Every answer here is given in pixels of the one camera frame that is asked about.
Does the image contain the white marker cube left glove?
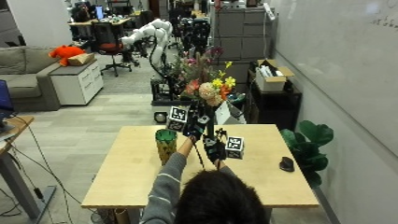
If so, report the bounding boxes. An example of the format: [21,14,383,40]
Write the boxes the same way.
[165,105,190,133]

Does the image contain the green leafy potted plant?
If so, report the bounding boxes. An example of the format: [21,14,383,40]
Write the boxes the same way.
[280,119,335,189]

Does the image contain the black computer mouse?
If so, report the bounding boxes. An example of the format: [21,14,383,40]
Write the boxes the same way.
[278,156,295,173]

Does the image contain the colourful flower bouquet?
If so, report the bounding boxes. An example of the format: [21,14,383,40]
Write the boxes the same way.
[177,46,238,139]

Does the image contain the green and yellow vase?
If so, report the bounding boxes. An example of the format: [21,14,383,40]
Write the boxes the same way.
[154,128,180,166]

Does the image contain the orange plush toy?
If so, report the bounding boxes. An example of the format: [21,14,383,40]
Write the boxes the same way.
[48,45,86,67]

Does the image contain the brown paper bag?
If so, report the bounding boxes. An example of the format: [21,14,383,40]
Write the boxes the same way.
[67,52,96,67]

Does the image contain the black shelf cabinet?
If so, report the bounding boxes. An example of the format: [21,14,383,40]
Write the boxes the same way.
[246,68,303,131]

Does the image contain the open cardboard box with papers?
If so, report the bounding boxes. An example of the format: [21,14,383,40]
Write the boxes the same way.
[254,59,295,93]

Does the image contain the background wooden desk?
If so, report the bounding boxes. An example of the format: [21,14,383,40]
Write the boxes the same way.
[67,17,133,41]

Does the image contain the grey sofa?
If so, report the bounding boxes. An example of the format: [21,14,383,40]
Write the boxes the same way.
[0,46,65,113]

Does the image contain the whiteboard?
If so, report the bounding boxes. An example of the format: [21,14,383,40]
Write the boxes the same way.
[272,0,398,158]

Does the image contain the grey filing cabinets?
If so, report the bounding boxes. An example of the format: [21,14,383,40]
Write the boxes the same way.
[212,5,276,83]

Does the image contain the black cable on floor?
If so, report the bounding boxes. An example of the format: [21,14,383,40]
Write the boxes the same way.
[0,115,98,224]

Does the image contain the black glove cable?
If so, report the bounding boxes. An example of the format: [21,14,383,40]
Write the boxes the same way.
[192,141,208,171]

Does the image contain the computer monitor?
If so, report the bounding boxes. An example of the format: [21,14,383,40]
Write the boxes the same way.
[93,5,105,21]

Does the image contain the white drawer cabinet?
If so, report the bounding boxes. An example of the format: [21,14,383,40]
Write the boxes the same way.
[48,60,105,106]

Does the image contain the person's right hand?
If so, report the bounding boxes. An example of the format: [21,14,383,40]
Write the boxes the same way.
[201,128,229,165]

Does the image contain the white marker cube right glove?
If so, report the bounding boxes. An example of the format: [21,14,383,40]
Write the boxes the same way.
[224,135,246,161]

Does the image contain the blue screen laptop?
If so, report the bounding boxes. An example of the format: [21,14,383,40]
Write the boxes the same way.
[0,79,16,124]

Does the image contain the cardboard tube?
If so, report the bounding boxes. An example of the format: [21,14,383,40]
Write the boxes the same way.
[113,207,130,224]

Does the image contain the wooden desk with grey leg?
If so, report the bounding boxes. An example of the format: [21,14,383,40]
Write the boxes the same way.
[0,115,57,221]

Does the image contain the the person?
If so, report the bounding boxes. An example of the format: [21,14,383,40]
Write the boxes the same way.
[140,151,272,224]

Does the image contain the person's left hand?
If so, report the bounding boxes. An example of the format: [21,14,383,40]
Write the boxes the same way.
[182,104,213,142]

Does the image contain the black office chair red seat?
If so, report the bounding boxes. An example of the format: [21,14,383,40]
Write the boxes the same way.
[90,21,134,77]

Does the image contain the white marker cube glove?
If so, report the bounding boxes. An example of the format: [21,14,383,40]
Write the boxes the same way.
[224,135,246,161]
[165,105,190,133]

